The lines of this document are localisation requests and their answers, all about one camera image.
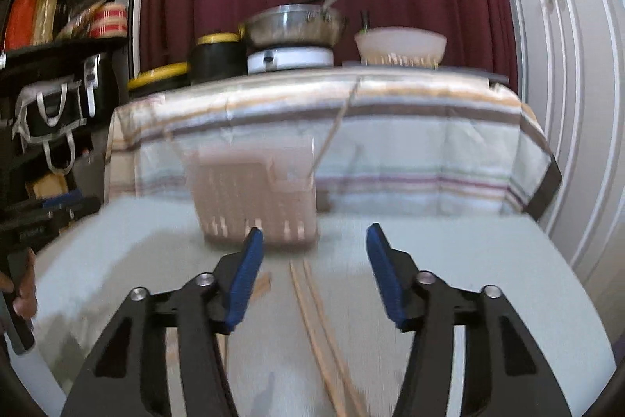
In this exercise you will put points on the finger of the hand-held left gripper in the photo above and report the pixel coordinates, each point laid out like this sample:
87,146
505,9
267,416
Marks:
73,208

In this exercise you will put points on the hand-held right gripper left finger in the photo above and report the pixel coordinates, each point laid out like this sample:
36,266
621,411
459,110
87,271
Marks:
244,285

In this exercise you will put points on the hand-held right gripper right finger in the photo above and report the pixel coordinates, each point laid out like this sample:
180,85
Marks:
385,285

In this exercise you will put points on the wooden chopstick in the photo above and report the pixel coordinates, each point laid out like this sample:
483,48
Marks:
332,334
337,124
312,334

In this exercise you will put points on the pink perforated utensil basket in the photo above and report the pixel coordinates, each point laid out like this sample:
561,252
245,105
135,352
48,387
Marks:
244,192

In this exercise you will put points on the person's left hand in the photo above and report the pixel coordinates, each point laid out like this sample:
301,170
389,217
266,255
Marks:
27,295

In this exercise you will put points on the white foam mat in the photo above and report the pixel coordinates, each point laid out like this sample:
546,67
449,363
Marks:
488,260

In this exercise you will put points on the black shelf unit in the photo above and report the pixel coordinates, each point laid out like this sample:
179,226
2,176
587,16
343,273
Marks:
53,60

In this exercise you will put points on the striped cloth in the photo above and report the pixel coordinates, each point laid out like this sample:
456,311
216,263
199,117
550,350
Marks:
415,138

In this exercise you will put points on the black tub with yellow rim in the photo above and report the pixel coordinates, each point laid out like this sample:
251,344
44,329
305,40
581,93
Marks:
158,77

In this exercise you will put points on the red striped round box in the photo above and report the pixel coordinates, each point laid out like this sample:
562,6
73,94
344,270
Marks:
108,21

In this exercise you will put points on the orange package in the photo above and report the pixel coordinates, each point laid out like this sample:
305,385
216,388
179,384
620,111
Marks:
20,21

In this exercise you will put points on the gold package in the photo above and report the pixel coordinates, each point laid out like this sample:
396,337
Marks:
45,14

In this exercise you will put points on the black pot with yellow lid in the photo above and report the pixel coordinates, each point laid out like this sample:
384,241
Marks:
217,60

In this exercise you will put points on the white portable stove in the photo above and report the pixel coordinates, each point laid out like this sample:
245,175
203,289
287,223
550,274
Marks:
293,58

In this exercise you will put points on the white bowl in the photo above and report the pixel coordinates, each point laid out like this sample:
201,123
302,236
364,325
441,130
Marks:
400,45

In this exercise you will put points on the steel frying pan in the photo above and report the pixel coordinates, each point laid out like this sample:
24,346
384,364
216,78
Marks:
293,28

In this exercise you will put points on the dark glass bottle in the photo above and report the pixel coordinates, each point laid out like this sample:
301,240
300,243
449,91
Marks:
364,20

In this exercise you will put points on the white wardrobe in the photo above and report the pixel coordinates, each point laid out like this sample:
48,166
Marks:
561,80

